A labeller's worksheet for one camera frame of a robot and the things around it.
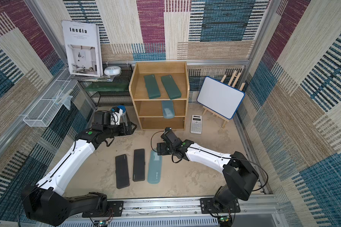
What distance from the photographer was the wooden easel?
91cm

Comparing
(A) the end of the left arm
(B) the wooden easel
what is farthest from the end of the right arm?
(B) the wooden easel

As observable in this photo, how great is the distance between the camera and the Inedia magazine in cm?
76
